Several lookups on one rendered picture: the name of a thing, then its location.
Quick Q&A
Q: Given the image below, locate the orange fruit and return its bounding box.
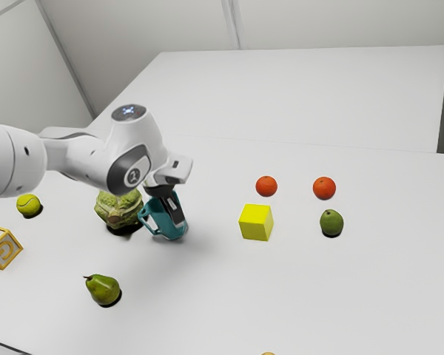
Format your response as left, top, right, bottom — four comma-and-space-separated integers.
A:
255, 175, 278, 197
312, 176, 337, 200

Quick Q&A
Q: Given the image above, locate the green apple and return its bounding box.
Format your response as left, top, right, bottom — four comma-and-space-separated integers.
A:
319, 209, 344, 236

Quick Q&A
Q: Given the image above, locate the teal faceted mug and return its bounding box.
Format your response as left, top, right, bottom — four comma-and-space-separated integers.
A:
137, 189, 189, 242

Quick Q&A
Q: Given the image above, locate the yellow-green tennis ball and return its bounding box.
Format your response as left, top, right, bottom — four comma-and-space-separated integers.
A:
16, 194, 42, 218

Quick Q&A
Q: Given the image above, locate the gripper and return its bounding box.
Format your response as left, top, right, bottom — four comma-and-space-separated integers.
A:
143, 183, 186, 228

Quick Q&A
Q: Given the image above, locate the wooden letter block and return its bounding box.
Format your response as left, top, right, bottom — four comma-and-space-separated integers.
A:
0, 224, 24, 271

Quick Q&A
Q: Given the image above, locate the green pear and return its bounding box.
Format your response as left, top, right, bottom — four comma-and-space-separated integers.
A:
83, 274, 121, 306

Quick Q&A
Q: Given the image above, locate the yellow cube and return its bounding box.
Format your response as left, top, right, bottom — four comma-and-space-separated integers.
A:
238, 203, 275, 242

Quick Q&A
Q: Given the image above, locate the green cabbage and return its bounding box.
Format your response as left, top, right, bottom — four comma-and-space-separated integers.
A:
93, 188, 144, 229

